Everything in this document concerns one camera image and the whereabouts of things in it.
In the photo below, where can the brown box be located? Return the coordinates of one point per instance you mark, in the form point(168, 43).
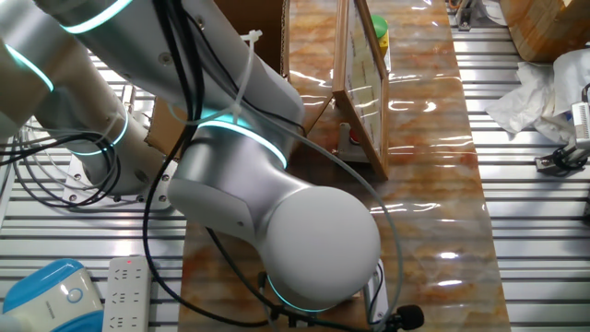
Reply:
point(544, 27)

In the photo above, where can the white wrist mount plate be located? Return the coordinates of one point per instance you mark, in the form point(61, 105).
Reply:
point(375, 295)

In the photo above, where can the open cardboard box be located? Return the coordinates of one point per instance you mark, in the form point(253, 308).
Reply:
point(258, 27)

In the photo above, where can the wooden picture frame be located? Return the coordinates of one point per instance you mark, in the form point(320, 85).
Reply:
point(340, 55)

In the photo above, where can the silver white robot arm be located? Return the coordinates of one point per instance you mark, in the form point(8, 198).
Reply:
point(230, 184)

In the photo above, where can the red emergency stop button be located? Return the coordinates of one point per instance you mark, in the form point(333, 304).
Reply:
point(357, 150)

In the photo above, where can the yellow box green button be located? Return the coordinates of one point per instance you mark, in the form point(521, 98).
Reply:
point(380, 25)

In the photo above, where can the white zip tie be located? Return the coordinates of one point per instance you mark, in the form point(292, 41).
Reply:
point(251, 36)

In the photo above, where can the crumpled white tissue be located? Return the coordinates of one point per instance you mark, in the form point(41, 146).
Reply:
point(530, 101)

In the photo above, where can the blue white device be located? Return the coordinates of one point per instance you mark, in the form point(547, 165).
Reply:
point(46, 299)

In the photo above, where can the aluminium camera rail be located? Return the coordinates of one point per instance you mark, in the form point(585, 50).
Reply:
point(553, 161)

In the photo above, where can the white power strip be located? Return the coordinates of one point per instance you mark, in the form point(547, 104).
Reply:
point(127, 295)

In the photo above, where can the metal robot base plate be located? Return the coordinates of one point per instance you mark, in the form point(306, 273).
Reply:
point(161, 198)

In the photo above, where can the orange marble pattern mat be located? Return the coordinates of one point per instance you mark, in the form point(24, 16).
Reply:
point(438, 207)

